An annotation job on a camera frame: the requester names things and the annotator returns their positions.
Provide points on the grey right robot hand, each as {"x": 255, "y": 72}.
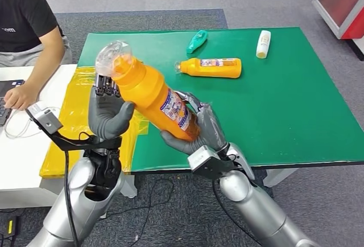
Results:
{"x": 212, "y": 128}

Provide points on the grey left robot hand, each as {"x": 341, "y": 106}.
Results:
{"x": 105, "y": 117}

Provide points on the orange bottle with clear cap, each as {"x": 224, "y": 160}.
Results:
{"x": 210, "y": 70}
{"x": 148, "y": 90}

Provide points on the person's forearm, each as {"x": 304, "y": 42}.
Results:
{"x": 48, "y": 56}

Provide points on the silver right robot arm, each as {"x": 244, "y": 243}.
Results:
{"x": 255, "y": 207}

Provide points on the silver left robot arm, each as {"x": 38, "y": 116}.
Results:
{"x": 74, "y": 207}

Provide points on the teal plastic bottle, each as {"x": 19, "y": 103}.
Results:
{"x": 197, "y": 41}

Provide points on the white plastic bottle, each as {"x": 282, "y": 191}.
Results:
{"x": 263, "y": 44}

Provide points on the yellow plastic sheet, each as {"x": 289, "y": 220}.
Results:
{"x": 74, "y": 117}

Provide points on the white table leg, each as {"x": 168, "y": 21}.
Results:
{"x": 129, "y": 188}
{"x": 277, "y": 177}

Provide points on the green table mat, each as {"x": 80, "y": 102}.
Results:
{"x": 284, "y": 98}

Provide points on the person's hand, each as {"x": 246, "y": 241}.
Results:
{"x": 19, "y": 97}

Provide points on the white table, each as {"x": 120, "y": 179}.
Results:
{"x": 22, "y": 162}

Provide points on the black laptop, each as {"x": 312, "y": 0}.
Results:
{"x": 5, "y": 94}

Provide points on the person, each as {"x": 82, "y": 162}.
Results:
{"x": 19, "y": 11}

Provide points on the black adapter with yellow label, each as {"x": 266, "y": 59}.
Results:
{"x": 10, "y": 227}

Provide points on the red and white cabinet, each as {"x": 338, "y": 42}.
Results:
{"x": 341, "y": 0}

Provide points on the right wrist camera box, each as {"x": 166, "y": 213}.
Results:
{"x": 203, "y": 158}

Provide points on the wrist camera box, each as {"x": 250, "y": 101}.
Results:
{"x": 203, "y": 158}
{"x": 45, "y": 119}

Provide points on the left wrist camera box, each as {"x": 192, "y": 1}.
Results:
{"x": 45, "y": 119}

